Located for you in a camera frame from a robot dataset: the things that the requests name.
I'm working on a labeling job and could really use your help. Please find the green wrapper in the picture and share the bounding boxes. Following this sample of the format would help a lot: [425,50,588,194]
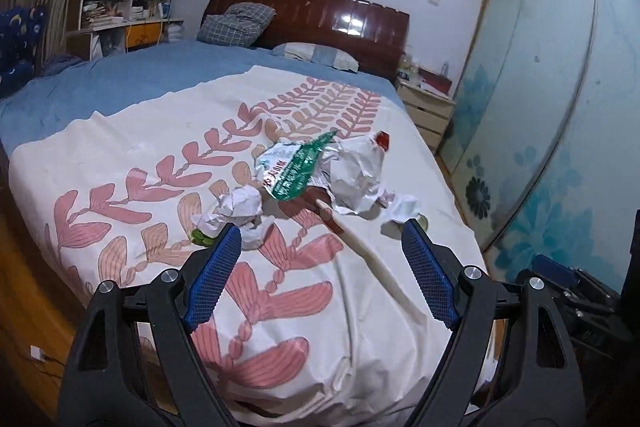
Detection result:
[191,229,215,248]

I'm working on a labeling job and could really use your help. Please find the green white water bottle label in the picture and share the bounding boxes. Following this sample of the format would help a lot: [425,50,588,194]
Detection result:
[255,131,336,202]

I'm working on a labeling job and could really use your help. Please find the white pink leaf-print bedspread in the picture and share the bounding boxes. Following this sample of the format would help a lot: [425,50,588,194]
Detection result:
[1,66,483,426]

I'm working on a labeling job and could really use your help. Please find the small white paper scrap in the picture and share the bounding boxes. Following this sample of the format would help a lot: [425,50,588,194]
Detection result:
[382,194,428,230]

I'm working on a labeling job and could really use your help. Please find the small crumpled white paper ball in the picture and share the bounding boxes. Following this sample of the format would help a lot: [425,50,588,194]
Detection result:
[191,185,274,251]

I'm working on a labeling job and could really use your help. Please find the floral glass sliding wardrobe door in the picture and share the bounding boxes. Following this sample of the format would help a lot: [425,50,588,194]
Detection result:
[439,0,639,289]

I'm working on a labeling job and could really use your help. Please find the large crumpled white paper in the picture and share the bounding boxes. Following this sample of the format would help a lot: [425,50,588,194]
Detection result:
[309,131,390,215]

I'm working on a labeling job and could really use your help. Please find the light wooden nightstand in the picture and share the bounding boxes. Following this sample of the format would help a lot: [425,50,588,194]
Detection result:
[395,78,456,153]

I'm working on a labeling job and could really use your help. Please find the blue bed sheet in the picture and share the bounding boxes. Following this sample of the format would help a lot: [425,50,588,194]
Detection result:
[1,40,402,155]

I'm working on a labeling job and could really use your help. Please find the dark blue star-print curtain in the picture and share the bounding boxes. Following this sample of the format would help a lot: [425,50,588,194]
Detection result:
[0,5,47,98]

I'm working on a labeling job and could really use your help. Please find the dark red wooden headboard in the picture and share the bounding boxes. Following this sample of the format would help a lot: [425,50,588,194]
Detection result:
[203,0,409,81]

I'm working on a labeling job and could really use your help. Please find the grey plaid pillow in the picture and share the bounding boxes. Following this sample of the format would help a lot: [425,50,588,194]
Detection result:
[196,2,277,48]

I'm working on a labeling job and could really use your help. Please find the white blue flat pillow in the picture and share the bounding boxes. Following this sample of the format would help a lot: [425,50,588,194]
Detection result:
[271,42,359,72]

